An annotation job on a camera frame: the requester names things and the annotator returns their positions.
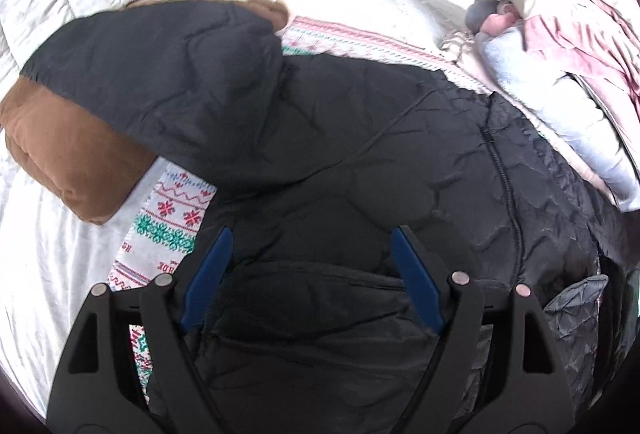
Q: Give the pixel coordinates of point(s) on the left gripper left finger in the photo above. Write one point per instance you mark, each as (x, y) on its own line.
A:
(96, 388)

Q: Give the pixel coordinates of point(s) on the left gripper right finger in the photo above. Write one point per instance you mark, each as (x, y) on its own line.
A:
(495, 367)

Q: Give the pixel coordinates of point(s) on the black quilted puffer jacket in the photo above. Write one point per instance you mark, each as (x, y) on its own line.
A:
(495, 200)

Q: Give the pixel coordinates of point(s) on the grey bed cover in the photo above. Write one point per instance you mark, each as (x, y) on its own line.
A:
(50, 258)

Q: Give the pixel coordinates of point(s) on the patterned nordic blanket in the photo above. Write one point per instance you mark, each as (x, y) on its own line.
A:
(165, 233)

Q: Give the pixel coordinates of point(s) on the brown folded fleece garment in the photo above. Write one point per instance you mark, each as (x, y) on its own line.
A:
(75, 153)

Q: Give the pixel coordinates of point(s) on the light blue duvet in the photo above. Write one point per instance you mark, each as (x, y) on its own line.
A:
(564, 107)

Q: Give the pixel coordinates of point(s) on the pink velvet blanket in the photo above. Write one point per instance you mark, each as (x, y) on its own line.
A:
(589, 39)

